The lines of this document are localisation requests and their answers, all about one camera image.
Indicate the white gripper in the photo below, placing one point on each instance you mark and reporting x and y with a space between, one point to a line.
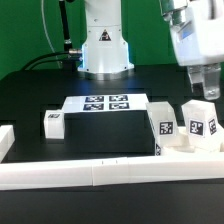
197 34

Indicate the white round stool seat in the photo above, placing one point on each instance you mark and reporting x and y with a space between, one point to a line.
186 149

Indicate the white U-shaped fence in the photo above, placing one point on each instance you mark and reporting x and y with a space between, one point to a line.
95 172

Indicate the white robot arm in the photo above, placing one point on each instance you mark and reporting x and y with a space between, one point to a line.
105 53

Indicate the white marker sheet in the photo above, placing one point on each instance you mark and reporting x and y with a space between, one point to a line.
105 103

